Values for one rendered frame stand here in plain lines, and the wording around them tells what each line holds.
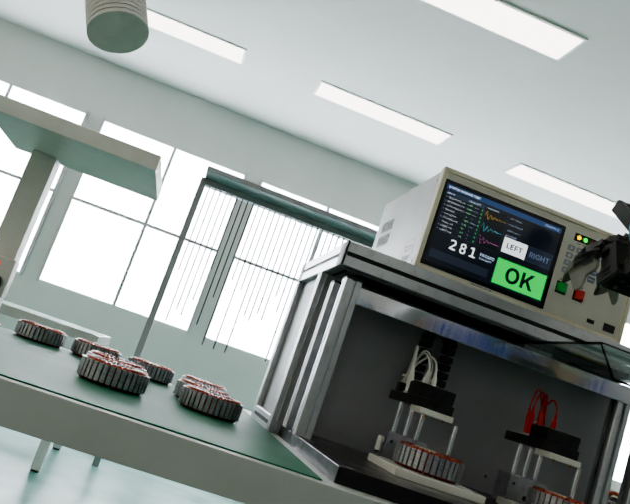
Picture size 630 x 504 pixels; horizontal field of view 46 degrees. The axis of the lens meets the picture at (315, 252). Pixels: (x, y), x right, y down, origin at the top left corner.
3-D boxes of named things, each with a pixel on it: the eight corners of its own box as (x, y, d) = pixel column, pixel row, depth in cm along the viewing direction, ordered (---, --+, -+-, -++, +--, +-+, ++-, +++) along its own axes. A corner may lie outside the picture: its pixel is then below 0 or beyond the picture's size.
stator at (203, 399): (248, 427, 132) (255, 406, 133) (214, 419, 122) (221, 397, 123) (201, 408, 138) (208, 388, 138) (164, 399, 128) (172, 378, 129)
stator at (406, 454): (470, 490, 113) (477, 467, 114) (403, 468, 112) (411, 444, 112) (443, 477, 124) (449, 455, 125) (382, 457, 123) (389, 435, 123)
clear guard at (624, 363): (749, 430, 113) (757, 393, 114) (613, 380, 109) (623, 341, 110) (621, 410, 145) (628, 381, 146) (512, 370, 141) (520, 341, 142)
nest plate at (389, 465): (484, 505, 112) (486, 497, 112) (393, 475, 109) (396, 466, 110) (447, 486, 126) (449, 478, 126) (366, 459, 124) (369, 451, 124)
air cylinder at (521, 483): (539, 515, 134) (548, 485, 135) (503, 503, 132) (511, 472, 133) (526, 509, 139) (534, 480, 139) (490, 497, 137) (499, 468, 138)
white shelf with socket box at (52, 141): (79, 363, 148) (161, 155, 156) (-107, 300, 143) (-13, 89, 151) (95, 358, 182) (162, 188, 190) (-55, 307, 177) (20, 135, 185)
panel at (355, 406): (583, 525, 149) (620, 382, 154) (276, 422, 139) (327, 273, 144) (580, 524, 150) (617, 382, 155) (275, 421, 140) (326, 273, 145)
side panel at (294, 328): (281, 436, 140) (335, 277, 146) (267, 431, 140) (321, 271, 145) (262, 420, 167) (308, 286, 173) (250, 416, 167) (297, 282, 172)
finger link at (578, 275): (550, 295, 130) (594, 276, 123) (551, 268, 133) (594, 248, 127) (563, 303, 131) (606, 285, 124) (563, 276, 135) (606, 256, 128)
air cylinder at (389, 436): (418, 474, 130) (427, 444, 131) (379, 461, 129) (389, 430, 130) (409, 469, 135) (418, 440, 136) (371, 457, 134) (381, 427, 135)
